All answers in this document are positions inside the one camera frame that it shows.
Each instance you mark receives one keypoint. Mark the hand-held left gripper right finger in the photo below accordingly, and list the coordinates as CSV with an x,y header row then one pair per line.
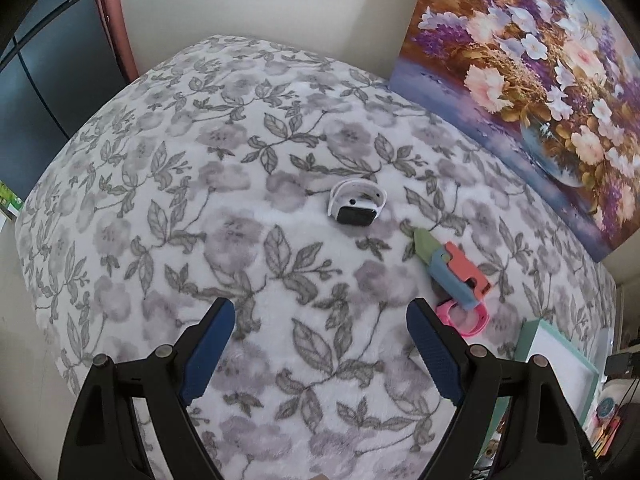
x,y
435,355

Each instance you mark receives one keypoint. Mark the white smartwatch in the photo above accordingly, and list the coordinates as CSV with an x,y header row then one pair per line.
x,y
352,215

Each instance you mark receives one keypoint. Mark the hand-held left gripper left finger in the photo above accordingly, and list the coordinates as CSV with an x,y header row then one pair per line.
x,y
205,355

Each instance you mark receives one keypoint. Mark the teal rimmed box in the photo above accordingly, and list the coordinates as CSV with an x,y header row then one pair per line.
x,y
555,360

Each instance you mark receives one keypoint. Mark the green printed box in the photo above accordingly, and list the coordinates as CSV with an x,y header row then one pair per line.
x,y
10,202

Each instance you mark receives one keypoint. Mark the dark blue glass panel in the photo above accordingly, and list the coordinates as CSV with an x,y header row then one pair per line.
x,y
40,100

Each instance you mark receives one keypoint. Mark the pink pole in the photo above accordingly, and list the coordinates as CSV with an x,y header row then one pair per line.
x,y
117,35

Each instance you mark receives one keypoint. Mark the small black device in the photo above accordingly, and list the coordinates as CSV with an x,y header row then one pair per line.
x,y
617,364

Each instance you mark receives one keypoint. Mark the grey floral printed blanket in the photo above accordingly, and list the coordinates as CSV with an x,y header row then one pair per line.
x,y
225,185

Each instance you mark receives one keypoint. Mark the floral painting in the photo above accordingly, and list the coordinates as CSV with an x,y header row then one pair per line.
x,y
525,85

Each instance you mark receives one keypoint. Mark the green blade toy knife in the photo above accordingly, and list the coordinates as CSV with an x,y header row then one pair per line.
x,y
450,265

